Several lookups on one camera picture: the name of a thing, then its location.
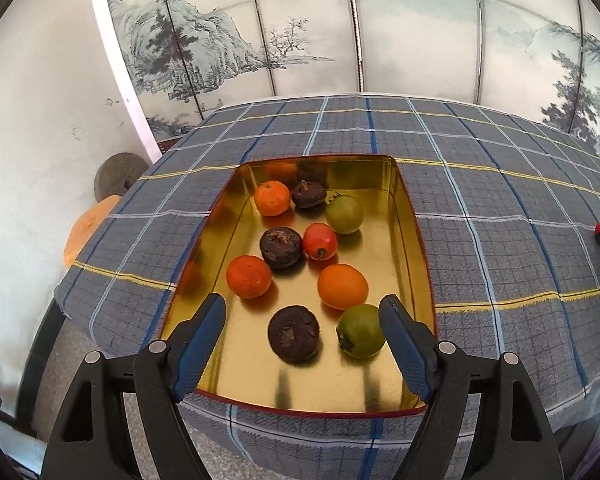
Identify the grey round millstone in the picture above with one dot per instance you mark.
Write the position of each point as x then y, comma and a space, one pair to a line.
115, 175

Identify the red tomato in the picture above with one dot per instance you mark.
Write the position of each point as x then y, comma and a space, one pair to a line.
320, 241

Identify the orange tangerine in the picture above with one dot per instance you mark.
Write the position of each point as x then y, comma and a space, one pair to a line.
272, 197
342, 286
249, 276

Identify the grey plaid tablecloth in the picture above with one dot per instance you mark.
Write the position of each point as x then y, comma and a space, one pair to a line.
480, 185

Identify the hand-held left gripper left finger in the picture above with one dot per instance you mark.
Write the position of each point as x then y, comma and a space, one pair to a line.
205, 330

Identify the painted landscape screen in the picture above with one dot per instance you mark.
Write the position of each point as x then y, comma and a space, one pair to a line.
405, 35

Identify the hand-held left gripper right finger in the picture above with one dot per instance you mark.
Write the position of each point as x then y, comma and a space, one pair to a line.
400, 340

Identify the gold tin box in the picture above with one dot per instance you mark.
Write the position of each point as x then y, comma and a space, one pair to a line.
250, 375

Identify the dark brown round fruit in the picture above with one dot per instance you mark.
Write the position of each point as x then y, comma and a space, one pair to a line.
309, 195
294, 333
280, 246

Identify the green tomato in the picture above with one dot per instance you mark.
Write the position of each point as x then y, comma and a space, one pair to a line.
361, 330
345, 214

